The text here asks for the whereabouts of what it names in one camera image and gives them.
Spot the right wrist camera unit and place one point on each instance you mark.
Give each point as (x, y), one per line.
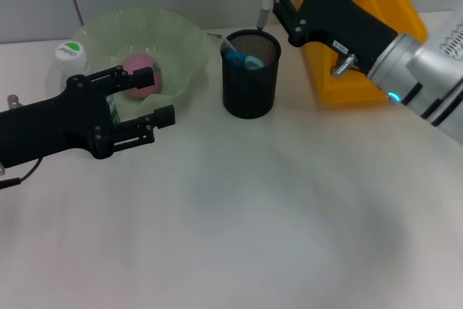
(441, 45)

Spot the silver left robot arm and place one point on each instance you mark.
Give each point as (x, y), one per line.
(2, 169)

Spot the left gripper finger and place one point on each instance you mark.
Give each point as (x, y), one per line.
(143, 77)
(144, 128)

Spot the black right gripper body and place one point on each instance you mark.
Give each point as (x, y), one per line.
(336, 16)

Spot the black mesh pen holder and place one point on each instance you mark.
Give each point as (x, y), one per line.
(249, 95)

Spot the green glass fruit bowl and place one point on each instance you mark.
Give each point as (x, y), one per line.
(173, 52)

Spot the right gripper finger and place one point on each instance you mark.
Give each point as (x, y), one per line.
(285, 12)

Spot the yellow plastic bin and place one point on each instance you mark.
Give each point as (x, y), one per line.
(325, 84)

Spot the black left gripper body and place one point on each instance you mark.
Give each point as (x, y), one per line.
(54, 128)

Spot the pink toy peach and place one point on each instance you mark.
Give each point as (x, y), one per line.
(141, 60)

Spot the clear green-label water bottle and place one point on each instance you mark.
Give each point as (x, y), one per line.
(70, 55)

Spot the blue plastic scissors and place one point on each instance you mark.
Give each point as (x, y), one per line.
(235, 58)

